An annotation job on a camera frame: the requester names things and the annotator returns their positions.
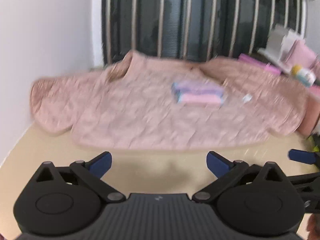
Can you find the steel window guard bars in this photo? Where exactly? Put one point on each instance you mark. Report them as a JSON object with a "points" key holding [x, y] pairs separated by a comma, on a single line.
{"points": [[198, 30]]}

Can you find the plush toy yellow white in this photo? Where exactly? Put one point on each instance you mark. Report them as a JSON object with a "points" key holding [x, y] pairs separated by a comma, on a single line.
{"points": [[304, 75]]}

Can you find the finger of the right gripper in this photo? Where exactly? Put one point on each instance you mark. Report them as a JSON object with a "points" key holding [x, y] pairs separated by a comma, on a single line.
{"points": [[305, 157]]}

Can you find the pink blue purple garment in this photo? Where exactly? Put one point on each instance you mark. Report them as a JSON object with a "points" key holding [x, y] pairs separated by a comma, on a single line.
{"points": [[194, 92]]}

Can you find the pink quilted jacket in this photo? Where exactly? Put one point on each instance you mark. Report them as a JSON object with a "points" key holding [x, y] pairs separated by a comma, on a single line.
{"points": [[130, 105]]}

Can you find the stack of white boxes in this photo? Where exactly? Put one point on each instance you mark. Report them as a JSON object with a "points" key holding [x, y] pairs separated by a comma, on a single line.
{"points": [[280, 41]]}

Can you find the person's right hand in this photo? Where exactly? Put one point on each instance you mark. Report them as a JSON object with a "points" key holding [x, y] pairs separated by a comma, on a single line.
{"points": [[312, 229]]}

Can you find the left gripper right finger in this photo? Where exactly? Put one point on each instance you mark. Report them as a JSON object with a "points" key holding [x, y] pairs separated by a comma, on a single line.
{"points": [[227, 173]]}

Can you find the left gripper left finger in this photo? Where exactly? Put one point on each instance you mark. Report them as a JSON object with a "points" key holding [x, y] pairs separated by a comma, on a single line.
{"points": [[90, 174]]}

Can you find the pink pouch bag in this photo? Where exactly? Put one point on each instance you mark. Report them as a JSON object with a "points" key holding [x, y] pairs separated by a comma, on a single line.
{"points": [[300, 54]]}

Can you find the neon yellow black gloves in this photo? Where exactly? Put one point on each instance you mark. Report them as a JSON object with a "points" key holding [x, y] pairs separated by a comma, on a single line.
{"points": [[314, 140]]}

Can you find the pink storage box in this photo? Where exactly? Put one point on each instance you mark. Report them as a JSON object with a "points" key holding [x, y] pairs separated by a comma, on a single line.
{"points": [[310, 123]]}

